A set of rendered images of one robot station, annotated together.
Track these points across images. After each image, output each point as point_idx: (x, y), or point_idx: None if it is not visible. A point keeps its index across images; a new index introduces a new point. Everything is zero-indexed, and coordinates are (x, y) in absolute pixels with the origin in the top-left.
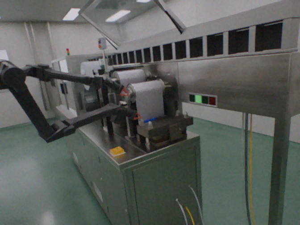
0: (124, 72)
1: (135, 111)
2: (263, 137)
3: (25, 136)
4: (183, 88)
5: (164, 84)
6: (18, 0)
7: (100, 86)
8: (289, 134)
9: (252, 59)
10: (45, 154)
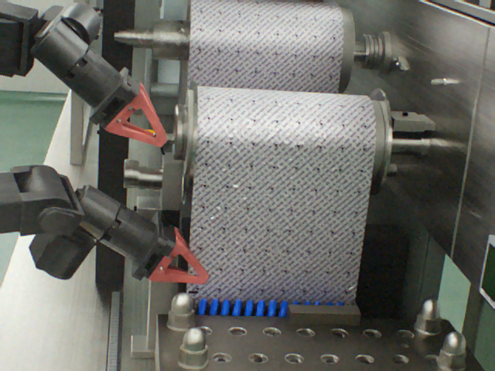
0: (230, 12)
1: (160, 243)
2: None
3: (1, 146)
4: (479, 196)
5: (407, 129)
6: None
7: (13, 66)
8: None
9: None
10: (14, 240)
